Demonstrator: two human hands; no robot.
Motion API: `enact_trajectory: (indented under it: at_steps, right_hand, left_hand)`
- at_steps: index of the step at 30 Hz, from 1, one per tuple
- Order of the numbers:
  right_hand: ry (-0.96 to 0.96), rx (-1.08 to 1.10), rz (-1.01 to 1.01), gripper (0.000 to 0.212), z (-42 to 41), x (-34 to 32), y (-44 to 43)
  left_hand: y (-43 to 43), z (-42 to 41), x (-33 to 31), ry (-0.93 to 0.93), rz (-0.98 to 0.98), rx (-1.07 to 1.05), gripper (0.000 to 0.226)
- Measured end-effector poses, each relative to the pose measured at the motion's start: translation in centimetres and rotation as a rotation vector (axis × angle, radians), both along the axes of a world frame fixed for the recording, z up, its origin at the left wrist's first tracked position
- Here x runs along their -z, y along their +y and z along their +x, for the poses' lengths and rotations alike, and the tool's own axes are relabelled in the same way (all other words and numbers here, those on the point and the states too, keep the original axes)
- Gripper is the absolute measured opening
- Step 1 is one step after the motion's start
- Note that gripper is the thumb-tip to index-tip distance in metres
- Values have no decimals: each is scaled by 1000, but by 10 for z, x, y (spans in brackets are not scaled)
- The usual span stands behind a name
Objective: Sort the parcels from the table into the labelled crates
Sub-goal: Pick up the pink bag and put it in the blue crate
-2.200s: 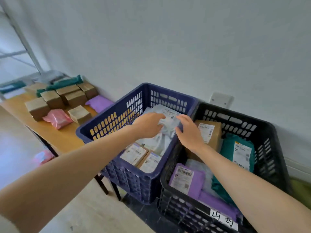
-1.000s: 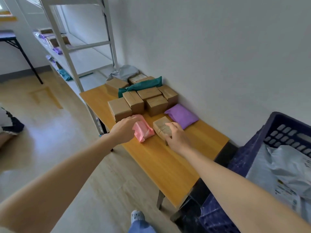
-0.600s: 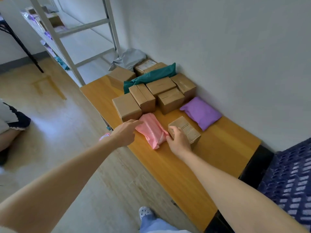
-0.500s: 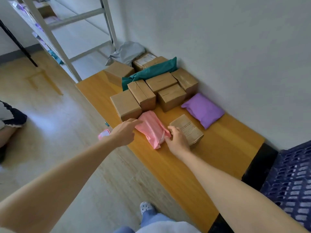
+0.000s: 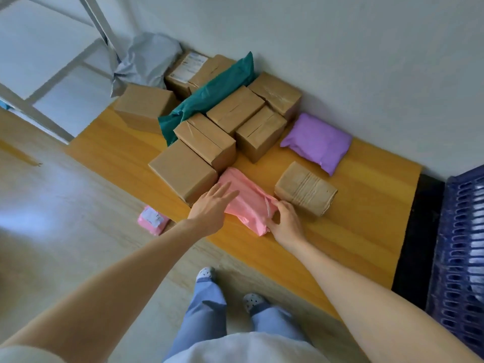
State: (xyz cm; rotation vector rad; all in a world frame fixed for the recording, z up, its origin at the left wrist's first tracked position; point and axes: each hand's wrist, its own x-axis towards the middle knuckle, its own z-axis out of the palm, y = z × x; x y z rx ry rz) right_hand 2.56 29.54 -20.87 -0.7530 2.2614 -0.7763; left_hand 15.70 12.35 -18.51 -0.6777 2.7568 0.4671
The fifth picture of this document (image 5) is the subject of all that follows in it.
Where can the person's left hand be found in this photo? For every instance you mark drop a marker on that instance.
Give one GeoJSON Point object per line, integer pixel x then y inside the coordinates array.
{"type": "Point", "coordinates": [208, 215]}

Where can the person's right hand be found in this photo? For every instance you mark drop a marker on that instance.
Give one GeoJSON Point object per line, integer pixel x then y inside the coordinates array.
{"type": "Point", "coordinates": [289, 228]}

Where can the person's left fingers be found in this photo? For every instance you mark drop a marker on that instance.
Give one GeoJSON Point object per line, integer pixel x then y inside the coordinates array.
{"type": "Point", "coordinates": [223, 193]}

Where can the person's right thumb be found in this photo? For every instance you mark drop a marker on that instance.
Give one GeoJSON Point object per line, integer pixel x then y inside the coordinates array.
{"type": "Point", "coordinates": [270, 224]}

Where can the pink plastic mailer bag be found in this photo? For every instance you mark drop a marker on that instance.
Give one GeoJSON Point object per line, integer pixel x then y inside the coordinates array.
{"type": "Point", "coordinates": [247, 200]}

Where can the person's right forearm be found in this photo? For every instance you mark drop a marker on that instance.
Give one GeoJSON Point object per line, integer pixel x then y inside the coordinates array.
{"type": "Point", "coordinates": [370, 313]}

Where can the person's left forearm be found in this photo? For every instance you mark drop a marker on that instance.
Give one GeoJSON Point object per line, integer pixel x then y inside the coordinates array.
{"type": "Point", "coordinates": [113, 283]}

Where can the brown tape-wrapped parcel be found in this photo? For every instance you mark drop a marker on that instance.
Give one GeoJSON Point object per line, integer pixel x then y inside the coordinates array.
{"type": "Point", "coordinates": [304, 188]}

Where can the pile of brown cardboard boxes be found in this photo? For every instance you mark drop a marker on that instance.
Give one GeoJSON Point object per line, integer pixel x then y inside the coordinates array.
{"type": "Point", "coordinates": [206, 141]}

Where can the small pink white-labelled parcel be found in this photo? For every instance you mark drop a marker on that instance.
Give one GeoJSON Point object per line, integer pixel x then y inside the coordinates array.
{"type": "Point", "coordinates": [153, 220]}

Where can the grey right clog shoe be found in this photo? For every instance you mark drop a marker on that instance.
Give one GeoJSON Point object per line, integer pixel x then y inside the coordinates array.
{"type": "Point", "coordinates": [252, 300]}

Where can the grey clog shoe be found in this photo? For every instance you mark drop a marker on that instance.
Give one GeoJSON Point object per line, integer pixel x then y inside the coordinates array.
{"type": "Point", "coordinates": [252, 300]}
{"type": "Point", "coordinates": [206, 274]}

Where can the grey left clog shoe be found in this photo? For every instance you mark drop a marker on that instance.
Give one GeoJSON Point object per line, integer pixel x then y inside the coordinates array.
{"type": "Point", "coordinates": [206, 274]}

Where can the purple plastic mailer bag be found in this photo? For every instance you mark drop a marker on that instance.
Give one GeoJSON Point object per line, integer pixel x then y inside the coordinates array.
{"type": "Point", "coordinates": [317, 141]}

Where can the green plastic mailer bag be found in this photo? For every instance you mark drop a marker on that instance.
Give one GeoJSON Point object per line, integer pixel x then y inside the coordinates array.
{"type": "Point", "coordinates": [213, 94]}

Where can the blue trousers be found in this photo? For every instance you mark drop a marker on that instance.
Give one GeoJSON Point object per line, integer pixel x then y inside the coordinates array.
{"type": "Point", "coordinates": [204, 317]}

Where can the white shirt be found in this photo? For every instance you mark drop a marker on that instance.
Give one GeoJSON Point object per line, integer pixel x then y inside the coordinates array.
{"type": "Point", "coordinates": [245, 349]}

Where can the grey plastic mailer bag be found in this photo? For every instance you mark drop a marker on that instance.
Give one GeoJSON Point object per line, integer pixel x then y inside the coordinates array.
{"type": "Point", "coordinates": [149, 60]}

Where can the blue plastic crate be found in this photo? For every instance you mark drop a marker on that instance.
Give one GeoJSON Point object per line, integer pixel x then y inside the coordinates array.
{"type": "Point", "coordinates": [459, 260]}

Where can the white metal shelf frame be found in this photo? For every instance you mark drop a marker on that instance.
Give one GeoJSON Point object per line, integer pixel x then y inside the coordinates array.
{"type": "Point", "coordinates": [100, 30]}

